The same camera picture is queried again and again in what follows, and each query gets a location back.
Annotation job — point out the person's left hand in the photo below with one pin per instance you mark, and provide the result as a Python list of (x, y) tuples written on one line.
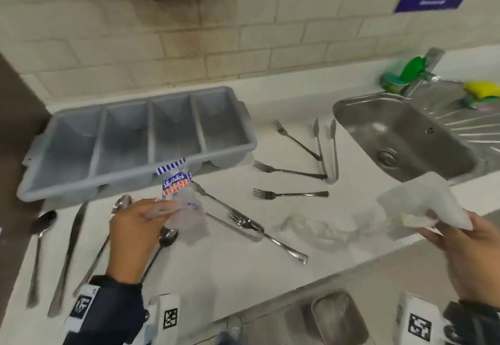
[(131, 239)]

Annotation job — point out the person's right hand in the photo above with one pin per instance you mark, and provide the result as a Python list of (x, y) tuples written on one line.
[(474, 262)]

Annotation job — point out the person's left fingers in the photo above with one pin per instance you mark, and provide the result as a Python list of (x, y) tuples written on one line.
[(158, 208)]

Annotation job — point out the person's right thumb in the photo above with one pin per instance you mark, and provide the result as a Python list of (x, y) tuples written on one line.
[(477, 221)]

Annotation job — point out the clear printed plastic wrapper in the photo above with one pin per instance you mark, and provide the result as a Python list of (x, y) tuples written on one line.
[(183, 208)]

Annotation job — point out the white paper towel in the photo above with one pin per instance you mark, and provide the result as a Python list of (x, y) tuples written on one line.
[(424, 200)]

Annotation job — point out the person's left forearm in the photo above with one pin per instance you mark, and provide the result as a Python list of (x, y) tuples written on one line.
[(107, 313)]

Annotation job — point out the person's right forearm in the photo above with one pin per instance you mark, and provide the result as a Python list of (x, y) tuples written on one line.
[(474, 323)]

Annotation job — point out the steel spoon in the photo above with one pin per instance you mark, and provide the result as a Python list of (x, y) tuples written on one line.
[(41, 223), (121, 202), (168, 237)]

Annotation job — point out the steel table knife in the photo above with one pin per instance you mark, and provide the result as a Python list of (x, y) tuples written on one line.
[(218, 200), (234, 226), (68, 255)]

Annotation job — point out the grey plastic cutlery tray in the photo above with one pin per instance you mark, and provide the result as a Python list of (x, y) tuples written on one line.
[(129, 137)]

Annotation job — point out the sink drain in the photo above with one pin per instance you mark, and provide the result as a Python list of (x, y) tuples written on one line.
[(387, 158)]

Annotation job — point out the stainless steel sink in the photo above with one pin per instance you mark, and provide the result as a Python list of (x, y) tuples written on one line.
[(406, 129)]

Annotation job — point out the steel fork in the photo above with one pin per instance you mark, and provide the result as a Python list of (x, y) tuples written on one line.
[(291, 171), (273, 240), (299, 142), (293, 194)]

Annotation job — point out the white marker tag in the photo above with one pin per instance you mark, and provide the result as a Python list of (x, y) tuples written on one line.
[(82, 305)]

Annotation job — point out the yellow green sponge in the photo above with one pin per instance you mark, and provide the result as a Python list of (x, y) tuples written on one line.
[(482, 90)]

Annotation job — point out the crumpled clear plastic film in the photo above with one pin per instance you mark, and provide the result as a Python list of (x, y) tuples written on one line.
[(328, 232)]

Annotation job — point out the green dish soap bottle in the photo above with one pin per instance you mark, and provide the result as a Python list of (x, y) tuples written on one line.
[(410, 69)]

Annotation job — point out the grey metal bin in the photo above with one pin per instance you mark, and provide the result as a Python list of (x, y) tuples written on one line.
[(338, 317)]

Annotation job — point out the steel tongs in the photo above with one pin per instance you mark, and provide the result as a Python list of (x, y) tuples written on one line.
[(321, 153)]

